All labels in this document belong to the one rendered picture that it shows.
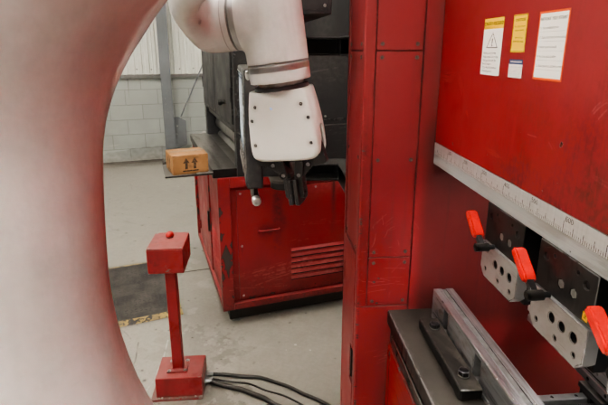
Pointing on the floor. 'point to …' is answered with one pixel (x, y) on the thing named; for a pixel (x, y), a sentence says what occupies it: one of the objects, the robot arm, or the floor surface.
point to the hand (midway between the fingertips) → (296, 189)
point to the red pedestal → (160, 251)
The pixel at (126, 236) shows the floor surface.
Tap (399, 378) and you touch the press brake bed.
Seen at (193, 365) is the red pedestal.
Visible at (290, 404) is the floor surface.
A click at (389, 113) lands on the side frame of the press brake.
